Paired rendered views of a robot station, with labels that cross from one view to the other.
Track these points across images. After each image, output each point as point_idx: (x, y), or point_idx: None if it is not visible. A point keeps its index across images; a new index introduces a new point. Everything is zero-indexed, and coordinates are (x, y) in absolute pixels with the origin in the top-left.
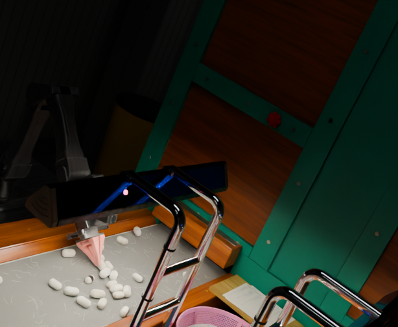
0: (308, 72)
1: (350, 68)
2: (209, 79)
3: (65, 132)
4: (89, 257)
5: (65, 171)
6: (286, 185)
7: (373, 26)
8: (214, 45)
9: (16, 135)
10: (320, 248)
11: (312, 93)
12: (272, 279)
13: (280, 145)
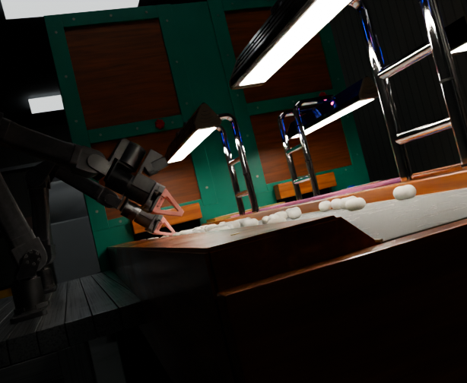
0: (156, 91)
1: (176, 74)
2: (102, 134)
3: (87, 178)
4: (166, 235)
5: (112, 194)
6: (192, 152)
7: (170, 49)
8: (88, 115)
9: (35, 225)
10: None
11: (166, 99)
12: (223, 204)
13: (170, 136)
